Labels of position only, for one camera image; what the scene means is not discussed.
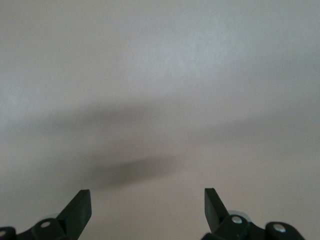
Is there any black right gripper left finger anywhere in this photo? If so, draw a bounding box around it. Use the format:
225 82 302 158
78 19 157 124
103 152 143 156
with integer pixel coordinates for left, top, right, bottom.
0 189 92 240

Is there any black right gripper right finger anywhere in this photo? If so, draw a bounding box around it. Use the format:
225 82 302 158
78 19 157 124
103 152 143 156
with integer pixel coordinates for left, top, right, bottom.
202 187 306 240

